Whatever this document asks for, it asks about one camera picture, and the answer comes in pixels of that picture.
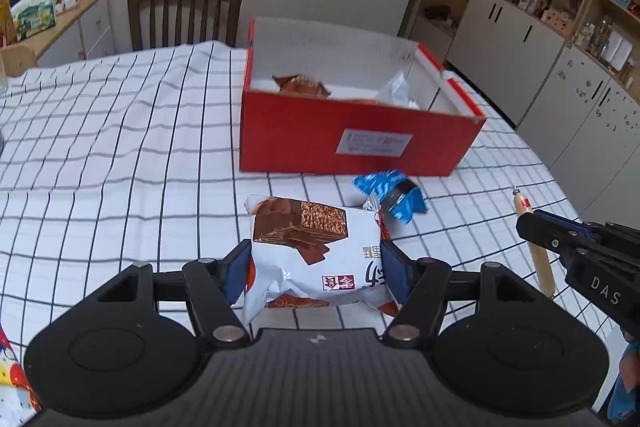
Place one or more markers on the colourful printed bag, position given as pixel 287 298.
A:
pixel 15 377

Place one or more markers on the row of shelf ornaments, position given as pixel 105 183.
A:
pixel 530 2

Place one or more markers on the green tissue box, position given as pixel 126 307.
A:
pixel 35 17

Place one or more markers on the white wall cabinet unit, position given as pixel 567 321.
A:
pixel 525 57

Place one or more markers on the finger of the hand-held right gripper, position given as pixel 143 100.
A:
pixel 575 223
pixel 540 232

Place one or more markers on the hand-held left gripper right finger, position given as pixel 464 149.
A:
pixel 398 276

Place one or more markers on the dark wooden chair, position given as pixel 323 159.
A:
pixel 185 14

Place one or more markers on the clear white packet in box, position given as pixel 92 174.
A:
pixel 397 92

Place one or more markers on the person's right forearm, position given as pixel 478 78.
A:
pixel 625 387

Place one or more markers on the white chocolate wafer packet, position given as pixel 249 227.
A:
pixel 310 257

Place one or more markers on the beige sausage stick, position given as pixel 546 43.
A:
pixel 542 267

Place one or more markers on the white checked tablecloth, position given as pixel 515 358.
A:
pixel 125 157

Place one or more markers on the white side cabinet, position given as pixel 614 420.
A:
pixel 75 32

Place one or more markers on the blue snack packet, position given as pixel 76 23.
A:
pixel 390 194

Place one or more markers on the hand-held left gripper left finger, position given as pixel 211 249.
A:
pixel 239 274

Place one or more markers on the light wooden chair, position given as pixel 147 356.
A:
pixel 17 61

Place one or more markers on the red cardboard box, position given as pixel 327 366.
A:
pixel 300 132

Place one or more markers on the brown snack packet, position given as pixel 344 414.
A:
pixel 302 87

